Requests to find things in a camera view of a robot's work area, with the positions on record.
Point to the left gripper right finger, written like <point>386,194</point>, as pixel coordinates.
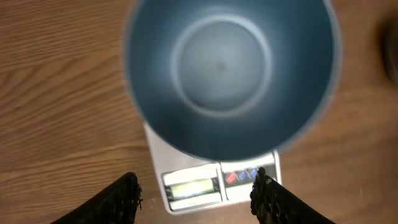
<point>271,203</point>

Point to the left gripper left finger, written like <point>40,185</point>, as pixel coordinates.
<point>116,204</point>

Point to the white digital kitchen scale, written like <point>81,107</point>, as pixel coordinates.
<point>188,184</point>

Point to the blue bowl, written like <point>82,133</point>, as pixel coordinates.
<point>229,80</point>

